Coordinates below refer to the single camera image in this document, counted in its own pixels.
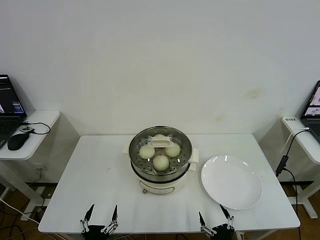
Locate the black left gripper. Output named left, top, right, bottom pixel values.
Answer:
left=79, top=204, right=120, bottom=240

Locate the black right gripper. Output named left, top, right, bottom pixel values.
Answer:
left=198, top=204, right=235, bottom=240

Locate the glass pot lid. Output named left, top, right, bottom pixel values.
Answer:
left=129, top=126, right=193, bottom=174

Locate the perforated steel steamer basket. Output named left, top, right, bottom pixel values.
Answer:
left=129, top=125, right=194, bottom=181

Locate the white round plate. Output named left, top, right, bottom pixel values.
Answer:
left=201, top=155, right=264, bottom=210

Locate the cream electric cooker base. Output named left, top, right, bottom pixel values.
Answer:
left=121, top=143, right=201, bottom=195

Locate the white side table with mouse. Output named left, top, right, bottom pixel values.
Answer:
left=0, top=110, right=62, bottom=222

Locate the black computer mouse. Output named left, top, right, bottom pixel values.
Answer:
left=6, top=132, right=30, bottom=151

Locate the black laptop with pink images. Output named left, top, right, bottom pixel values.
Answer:
left=299, top=80, right=320, bottom=142

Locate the black laptop with dark screen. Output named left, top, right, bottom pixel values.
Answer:
left=0, top=74, right=28, bottom=149

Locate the black cable with adapter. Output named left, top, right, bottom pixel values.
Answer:
left=275, top=127, right=312, bottom=206

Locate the white floor cable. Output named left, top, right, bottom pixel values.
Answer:
left=0, top=196, right=42, bottom=223

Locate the black dongle cable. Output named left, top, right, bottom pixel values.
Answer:
left=22, top=121, right=52, bottom=136

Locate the white laptop cable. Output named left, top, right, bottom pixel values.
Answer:
left=280, top=127, right=311, bottom=155

